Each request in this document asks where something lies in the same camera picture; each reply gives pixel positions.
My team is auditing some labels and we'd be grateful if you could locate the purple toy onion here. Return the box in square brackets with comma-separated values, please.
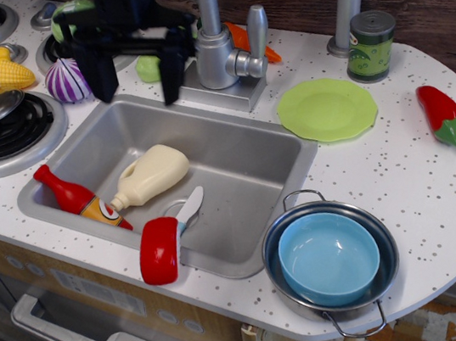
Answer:
[45, 58, 92, 103]

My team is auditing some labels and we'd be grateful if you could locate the yellow toy corn cob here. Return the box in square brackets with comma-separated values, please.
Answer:
[0, 60, 36, 89]

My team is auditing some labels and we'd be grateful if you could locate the light green toy vegetable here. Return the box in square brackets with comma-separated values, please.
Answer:
[135, 55, 161, 83]

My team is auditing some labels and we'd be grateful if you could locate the front left stove burner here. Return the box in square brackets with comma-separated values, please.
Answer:
[0, 91, 68, 178]

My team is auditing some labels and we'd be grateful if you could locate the back right stove burner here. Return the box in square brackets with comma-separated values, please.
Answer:
[35, 34, 137, 75]

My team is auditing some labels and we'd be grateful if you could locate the steel pot with handles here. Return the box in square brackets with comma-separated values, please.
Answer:
[262, 193, 399, 337]

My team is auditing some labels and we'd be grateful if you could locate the silver stove knob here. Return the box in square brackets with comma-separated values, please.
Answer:
[0, 42, 28, 64]

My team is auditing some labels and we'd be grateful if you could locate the white blue toy knife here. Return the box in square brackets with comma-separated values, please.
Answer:
[176, 186, 204, 235]

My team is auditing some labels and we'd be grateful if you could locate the cream toy mayonnaise bottle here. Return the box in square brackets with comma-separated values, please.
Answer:
[110, 144, 189, 211]

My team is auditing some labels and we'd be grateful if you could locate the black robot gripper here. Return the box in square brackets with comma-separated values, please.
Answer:
[53, 0, 195, 106]

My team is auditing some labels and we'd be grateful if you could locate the green toy food can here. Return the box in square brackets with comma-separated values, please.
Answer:
[346, 10, 396, 83]

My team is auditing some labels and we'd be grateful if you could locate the orange toy carrot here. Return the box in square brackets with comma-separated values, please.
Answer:
[224, 21, 283, 63]

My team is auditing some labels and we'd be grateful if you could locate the blue plastic bowl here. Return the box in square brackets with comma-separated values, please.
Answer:
[278, 212, 380, 307]

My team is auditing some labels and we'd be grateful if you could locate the grey metal sink basin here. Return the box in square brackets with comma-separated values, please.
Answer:
[18, 94, 318, 279]

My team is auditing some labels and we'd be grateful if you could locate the silver toy faucet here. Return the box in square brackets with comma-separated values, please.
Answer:
[180, 0, 268, 112]

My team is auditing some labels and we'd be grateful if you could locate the green toy cabbage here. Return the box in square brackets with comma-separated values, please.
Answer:
[50, 0, 95, 43]

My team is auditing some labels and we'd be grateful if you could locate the light green plastic plate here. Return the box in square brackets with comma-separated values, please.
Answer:
[276, 78, 378, 143]

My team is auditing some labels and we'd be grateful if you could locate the red toy chili pepper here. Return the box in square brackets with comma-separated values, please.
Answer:
[415, 85, 456, 147]

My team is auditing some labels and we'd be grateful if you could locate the red toy ketchup bottle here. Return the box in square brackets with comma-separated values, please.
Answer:
[33, 165, 133, 231]

